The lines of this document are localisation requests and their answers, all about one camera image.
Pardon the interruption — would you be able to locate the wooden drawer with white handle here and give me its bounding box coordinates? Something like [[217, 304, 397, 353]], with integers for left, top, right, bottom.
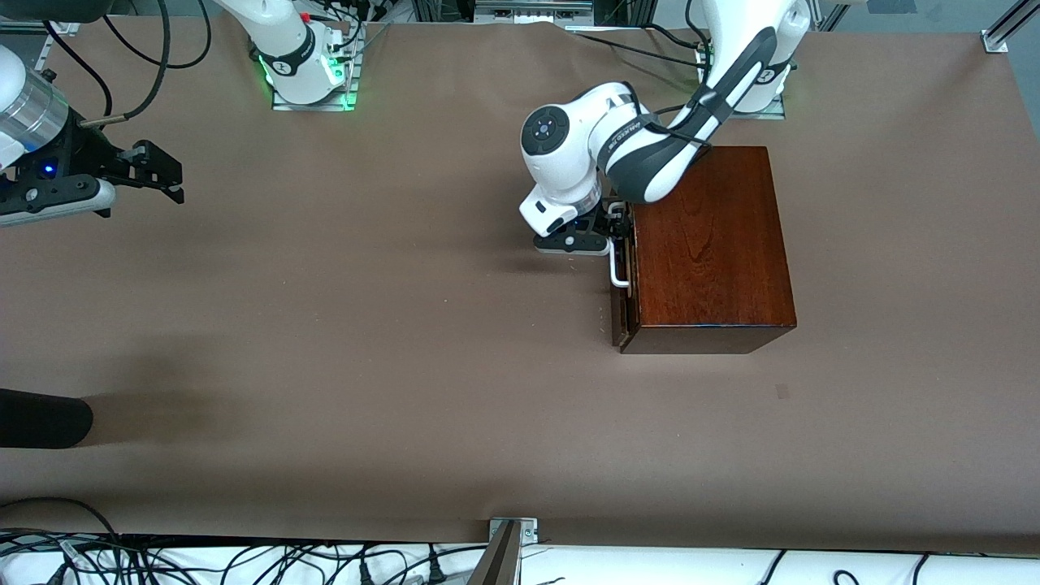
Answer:
[[608, 177, 640, 352]]

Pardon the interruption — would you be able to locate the white padded sheet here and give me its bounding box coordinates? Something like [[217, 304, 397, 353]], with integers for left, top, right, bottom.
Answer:
[[0, 538, 1040, 585]]

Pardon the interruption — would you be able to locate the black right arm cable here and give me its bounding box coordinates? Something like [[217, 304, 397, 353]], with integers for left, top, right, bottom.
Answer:
[[41, 0, 214, 129]]

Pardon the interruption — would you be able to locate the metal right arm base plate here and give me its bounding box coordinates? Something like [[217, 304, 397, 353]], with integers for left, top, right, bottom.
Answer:
[[271, 24, 360, 112]]

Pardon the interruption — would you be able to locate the brown paper table cover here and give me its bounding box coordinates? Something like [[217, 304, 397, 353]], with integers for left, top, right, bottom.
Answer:
[[0, 16, 1040, 555]]

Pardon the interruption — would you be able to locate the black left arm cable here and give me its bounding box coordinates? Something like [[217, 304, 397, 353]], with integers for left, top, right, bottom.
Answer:
[[648, 89, 716, 149]]

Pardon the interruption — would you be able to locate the black looped cable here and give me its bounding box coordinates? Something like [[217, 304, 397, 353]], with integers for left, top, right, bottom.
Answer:
[[0, 497, 123, 544]]

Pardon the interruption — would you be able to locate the black base cable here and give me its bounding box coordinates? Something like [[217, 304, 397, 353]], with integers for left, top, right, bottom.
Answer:
[[684, 0, 716, 66], [569, 31, 712, 72]]

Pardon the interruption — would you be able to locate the dark wooden cabinet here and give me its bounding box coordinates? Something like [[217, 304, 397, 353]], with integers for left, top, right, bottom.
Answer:
[[619, 146, 797, 355]]

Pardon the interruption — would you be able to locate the silver metal bracket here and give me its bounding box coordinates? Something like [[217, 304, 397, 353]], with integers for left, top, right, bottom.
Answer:
[[488, 517, 539, 544]]

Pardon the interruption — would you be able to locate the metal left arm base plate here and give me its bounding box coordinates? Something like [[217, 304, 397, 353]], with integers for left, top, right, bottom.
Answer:
[[700, 37, 787, 120]]

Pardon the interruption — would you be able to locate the dark aluminium beam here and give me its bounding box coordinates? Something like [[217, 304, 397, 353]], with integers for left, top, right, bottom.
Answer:
[[467, 520, 522, 585]]

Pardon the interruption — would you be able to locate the grey electronics box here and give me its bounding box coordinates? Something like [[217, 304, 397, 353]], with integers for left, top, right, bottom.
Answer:
[[474, 0, 595, 23]]

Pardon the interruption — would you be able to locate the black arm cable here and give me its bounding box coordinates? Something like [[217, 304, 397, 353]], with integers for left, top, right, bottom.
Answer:
[[648, 89, 716, 149], [41, 0, 214, 129]]

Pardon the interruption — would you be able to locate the black rounded object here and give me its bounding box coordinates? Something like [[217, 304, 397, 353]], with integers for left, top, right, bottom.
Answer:
[[0, 388, 94, 449]]

